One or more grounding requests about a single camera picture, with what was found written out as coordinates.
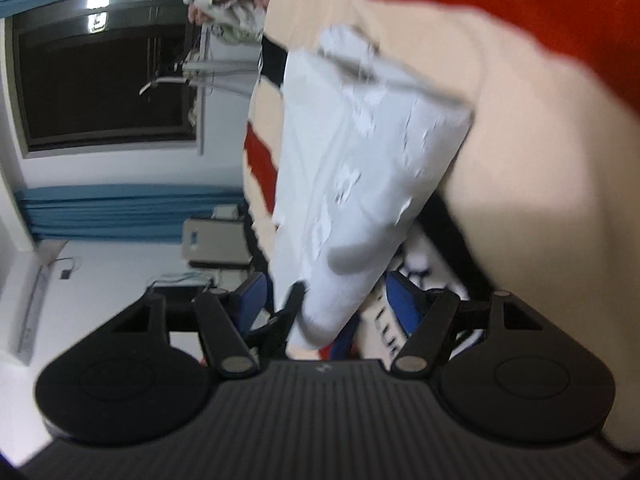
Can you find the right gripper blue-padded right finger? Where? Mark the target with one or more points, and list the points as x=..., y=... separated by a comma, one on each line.
x=438, y=323

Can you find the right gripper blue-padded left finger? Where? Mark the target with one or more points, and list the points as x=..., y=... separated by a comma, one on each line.
x=221, y=322

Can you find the white t-shirt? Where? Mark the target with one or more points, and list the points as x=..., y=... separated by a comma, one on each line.
x=364, y=146

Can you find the black vanity mirror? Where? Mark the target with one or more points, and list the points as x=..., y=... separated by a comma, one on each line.
x=194, y=278

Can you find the beige chair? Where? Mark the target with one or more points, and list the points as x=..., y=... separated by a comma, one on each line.
x=217, y=242

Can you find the blue curtain left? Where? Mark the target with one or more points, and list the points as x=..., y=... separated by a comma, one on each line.
x=119, y=212

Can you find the striped red cream black blanket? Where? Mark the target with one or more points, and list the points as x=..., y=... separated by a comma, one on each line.
x=545, y=189

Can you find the garment steamer stand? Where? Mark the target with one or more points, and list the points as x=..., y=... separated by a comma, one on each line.
x=207, y=61

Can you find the dark window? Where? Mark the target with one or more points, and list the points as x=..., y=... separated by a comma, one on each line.
x=88, y=74

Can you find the wall air conditioner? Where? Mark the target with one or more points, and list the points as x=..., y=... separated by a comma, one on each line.
x=32, y=301

